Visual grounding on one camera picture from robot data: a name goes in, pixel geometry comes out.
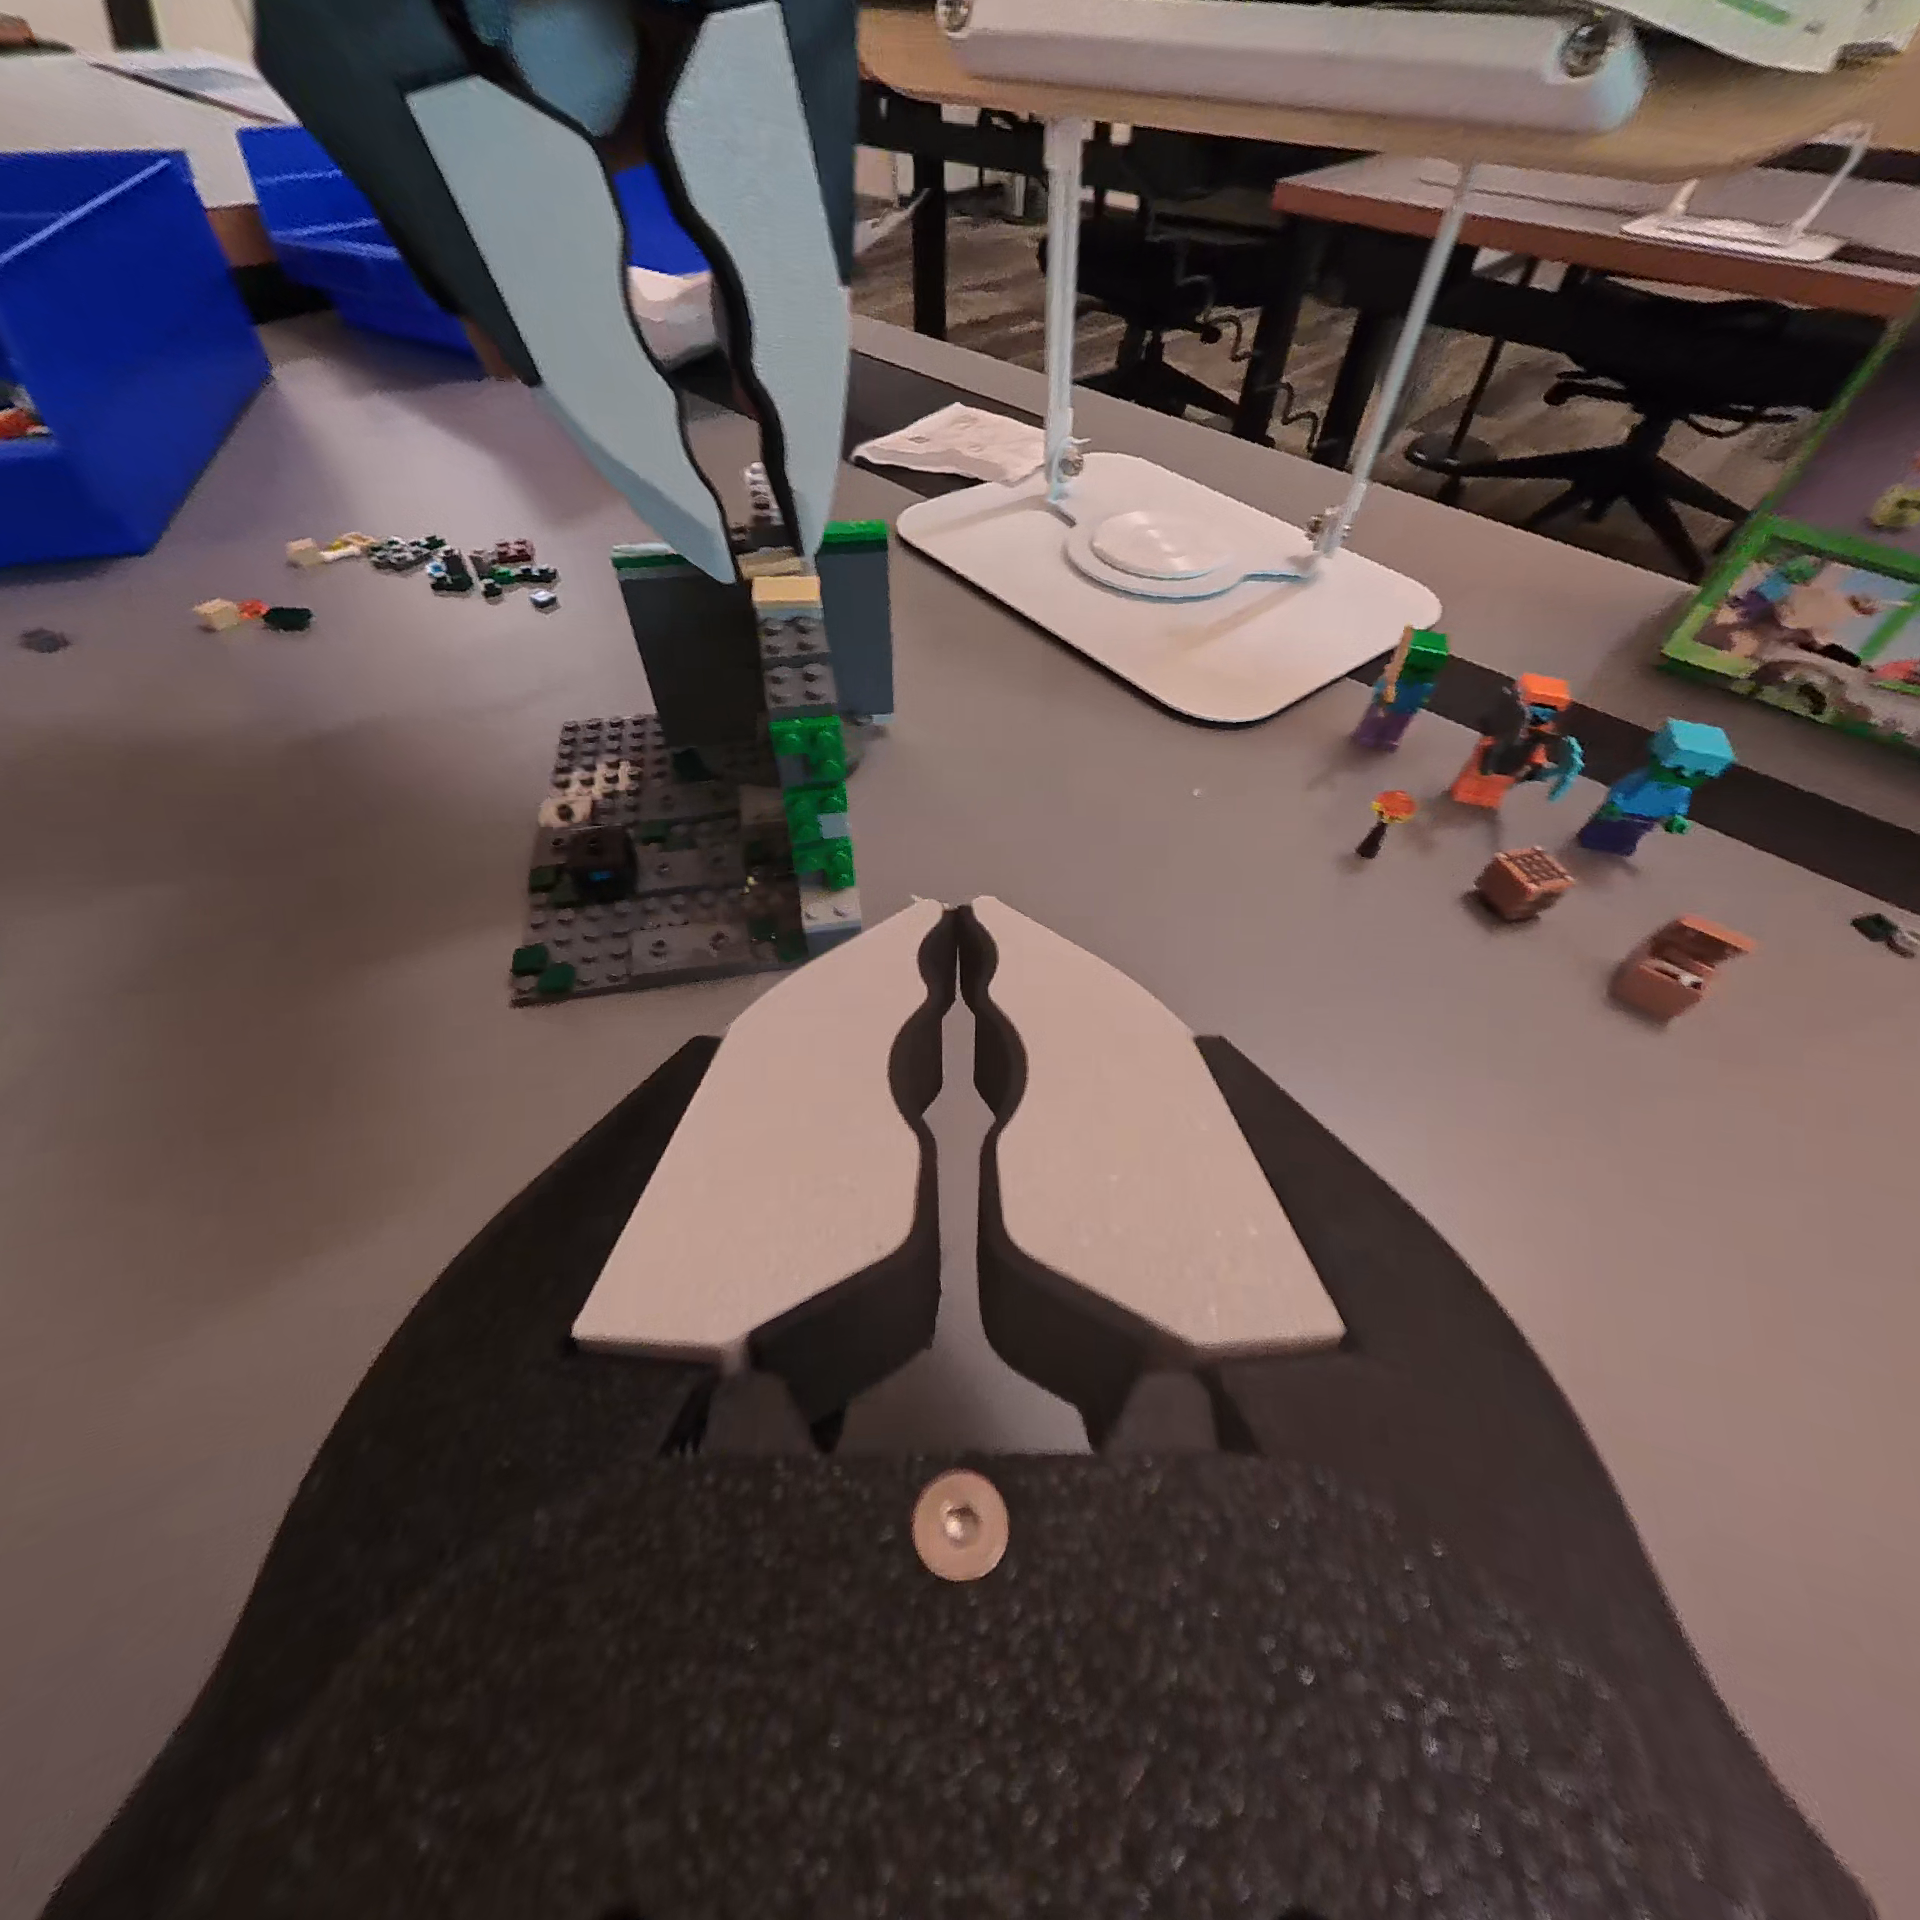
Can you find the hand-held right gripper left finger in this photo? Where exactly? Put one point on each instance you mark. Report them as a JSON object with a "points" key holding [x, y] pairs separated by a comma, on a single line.
{"points": [[763, 1199]]}

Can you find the white green booklet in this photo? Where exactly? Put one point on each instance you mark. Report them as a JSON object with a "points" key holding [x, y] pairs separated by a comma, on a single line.
{"points": [[1770, 29]]}

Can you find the orange black toy figure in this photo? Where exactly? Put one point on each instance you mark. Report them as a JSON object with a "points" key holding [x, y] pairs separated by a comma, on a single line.
{"points": [[1511, 755]]}

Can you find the brown table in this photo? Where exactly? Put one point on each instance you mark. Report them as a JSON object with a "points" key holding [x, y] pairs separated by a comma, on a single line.
{"points": [[1504, 199]]}

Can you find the cyan headed toy figure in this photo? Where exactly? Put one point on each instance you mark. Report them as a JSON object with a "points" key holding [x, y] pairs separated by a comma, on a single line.
{"points": [[1657, 779]]}

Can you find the grey table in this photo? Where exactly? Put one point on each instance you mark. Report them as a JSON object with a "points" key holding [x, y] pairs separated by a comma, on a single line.
{"points": [[92, 121]]}

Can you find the brown toy chest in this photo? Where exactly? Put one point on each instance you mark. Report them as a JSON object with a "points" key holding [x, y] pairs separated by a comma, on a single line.
{"points": [[1677, 974]]}

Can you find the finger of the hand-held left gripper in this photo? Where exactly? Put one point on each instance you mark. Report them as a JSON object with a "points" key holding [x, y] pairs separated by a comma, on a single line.
{"points": [[777, 223], [528, 257]]}

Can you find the white bag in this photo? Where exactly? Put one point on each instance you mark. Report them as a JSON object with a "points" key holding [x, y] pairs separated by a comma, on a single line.
{"points": [[677, 304]]}

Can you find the sheet of paper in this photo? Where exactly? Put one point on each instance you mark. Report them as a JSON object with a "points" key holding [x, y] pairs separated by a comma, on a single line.
{"points": [[179, 67]]}

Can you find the small toy torch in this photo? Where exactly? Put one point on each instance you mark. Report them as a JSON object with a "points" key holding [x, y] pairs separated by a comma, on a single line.
{"points": [[1388, 819]]}

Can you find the grey desk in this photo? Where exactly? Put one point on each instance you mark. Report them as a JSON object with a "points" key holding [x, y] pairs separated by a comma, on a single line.
{"points": [[302, 1199]]}

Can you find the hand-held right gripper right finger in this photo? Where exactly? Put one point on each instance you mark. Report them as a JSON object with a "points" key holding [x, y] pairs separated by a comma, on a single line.
{"points": [[1139, 1184]]}

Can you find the green toy set box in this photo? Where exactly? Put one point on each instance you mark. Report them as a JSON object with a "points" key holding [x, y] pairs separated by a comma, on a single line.
{"points": [[1799, 632]]}

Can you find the blue plastic bin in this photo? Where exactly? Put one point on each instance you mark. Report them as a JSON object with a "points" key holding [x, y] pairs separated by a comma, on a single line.
{"points": [[325, 212], [137, 390]]}

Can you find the grey green toy brick building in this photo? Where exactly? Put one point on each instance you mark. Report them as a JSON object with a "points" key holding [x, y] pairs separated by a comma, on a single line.
{"points": [[692, 884]]}

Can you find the brown white-tipped brick piece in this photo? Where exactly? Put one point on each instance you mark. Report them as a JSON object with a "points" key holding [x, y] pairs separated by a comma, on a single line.
{"points": [[1523, 881]]}

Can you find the white paper slip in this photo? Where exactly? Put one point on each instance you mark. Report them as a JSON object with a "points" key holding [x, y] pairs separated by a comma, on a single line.
{"points": [[944, 446]]}

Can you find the scattered small loose bricks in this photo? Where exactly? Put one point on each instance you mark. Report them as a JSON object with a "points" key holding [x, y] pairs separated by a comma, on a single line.
{"points": [[451, 566]]}

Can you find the small dark toy piece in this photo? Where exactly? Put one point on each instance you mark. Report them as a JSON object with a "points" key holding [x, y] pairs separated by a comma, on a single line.
{"points": [[1888, 931]]}

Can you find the green purple toy figure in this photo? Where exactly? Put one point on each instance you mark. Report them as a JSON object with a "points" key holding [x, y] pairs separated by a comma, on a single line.
{"points": [[1404, 704]]}

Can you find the white stand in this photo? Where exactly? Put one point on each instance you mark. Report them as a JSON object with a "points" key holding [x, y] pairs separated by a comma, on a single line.
{"points": [[1726, 232]]}

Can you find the black office chair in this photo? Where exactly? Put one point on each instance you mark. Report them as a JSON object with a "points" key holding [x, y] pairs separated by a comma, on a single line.
{"points": [[1651, 360], [1157, 257]]}

